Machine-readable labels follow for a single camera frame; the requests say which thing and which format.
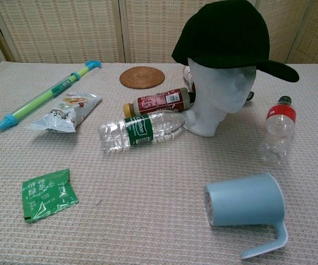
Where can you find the clear bottle with green label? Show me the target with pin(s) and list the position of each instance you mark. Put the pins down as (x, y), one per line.
(137, 131)

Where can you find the small black object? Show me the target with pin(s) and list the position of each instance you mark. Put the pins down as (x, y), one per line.
(250, 96)

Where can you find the green tea sachet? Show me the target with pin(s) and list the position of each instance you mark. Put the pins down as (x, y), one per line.
(48, 198)

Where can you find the light blue plastic mug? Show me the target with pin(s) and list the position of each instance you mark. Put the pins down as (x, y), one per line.
(247, 201)

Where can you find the white foam mannequin head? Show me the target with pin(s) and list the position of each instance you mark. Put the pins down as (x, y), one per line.
(219, 94)

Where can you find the woven bamboo folding screen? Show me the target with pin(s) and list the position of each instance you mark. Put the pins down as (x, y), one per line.
(65, 30)

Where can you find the green and blue water squirter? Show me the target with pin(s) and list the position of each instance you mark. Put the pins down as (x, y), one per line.
(45, 94)

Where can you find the silver snack bag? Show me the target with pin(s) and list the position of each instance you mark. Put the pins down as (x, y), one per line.
(68, 110)

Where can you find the clear bottle with red label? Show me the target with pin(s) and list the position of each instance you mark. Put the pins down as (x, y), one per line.
(279, 132)

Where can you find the brown bottle with red label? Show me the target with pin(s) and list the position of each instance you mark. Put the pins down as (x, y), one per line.
(159, 100)

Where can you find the black baseball cap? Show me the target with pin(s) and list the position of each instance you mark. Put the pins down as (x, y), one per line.
(225, 33)

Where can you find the round woven rattan coaster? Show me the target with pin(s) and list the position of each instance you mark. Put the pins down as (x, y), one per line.
(142, 77)

